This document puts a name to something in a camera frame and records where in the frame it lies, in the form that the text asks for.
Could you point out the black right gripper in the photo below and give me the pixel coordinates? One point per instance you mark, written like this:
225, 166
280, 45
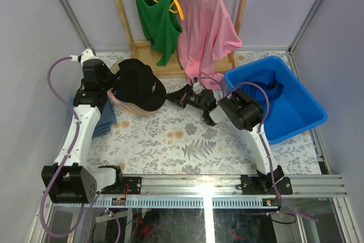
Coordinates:
182, 95

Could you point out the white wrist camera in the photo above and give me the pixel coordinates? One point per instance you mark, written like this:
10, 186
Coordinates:
196, 85
87, 54

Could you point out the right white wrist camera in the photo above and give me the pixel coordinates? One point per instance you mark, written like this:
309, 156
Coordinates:
196, 85

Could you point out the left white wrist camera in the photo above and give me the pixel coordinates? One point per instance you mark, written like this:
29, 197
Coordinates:
87, 54

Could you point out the green tank top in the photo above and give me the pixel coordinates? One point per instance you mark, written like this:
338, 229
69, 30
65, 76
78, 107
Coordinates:
160, 26

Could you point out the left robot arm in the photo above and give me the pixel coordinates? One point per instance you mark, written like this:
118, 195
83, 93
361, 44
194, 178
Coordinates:
68, 181

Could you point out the pink cap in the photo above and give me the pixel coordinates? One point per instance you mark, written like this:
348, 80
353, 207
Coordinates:
112, 98

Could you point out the aluminium mounting rail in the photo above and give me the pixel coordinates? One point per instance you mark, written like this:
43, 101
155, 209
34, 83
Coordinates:
222, 191

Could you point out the wooden hat stand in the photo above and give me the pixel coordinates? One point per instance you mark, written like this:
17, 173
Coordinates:
137, 111

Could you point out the wooden clothes rack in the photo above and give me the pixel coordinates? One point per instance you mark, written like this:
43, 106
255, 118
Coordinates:
141, 49

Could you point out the blue plastic bin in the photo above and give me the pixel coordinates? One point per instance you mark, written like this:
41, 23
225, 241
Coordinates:
293, 110

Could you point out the black sport cap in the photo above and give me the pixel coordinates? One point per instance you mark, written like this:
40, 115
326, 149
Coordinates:
137, 84

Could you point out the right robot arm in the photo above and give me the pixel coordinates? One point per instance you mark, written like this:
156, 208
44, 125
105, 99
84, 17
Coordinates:
246, 115

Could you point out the purple cap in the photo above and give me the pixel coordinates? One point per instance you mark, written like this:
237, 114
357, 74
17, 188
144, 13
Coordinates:
131, 106

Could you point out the beige sport cap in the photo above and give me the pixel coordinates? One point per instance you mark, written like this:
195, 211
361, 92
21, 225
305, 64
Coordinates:
115, 68

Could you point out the folded blue cloth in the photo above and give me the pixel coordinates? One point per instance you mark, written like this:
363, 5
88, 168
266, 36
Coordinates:
105, 122

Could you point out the pink t-shirt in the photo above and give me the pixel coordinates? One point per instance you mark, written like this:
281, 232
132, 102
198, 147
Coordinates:
208, 35

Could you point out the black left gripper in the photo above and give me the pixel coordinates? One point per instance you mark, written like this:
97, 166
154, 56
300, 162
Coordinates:
112, 79

